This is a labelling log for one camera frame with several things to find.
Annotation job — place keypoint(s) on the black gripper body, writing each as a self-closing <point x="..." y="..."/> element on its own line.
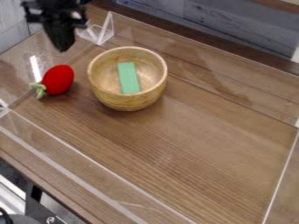
<point x="63" y="11"/>

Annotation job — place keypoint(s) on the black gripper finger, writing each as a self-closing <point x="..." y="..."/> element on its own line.
<point x="61" y="32"/>

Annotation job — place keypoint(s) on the red plush strawberry toy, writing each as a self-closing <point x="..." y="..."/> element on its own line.
<point x="55" y="82"/>

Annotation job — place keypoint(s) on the wooden bowl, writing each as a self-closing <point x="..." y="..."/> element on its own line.
<point x="152" y="69"/>

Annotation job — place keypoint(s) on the green rectangular block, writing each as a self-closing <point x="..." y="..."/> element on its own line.
<point x="129" y="78"/>

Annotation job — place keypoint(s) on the clear acrylic corner bracket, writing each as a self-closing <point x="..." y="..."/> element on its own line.
<point x="98" y="34"/>

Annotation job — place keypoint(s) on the clear acrylic table wall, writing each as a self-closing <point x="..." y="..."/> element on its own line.
<point x="87" y="187"/>

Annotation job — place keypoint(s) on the black table leg bracket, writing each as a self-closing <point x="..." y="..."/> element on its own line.
<point x="35" y="209"/>

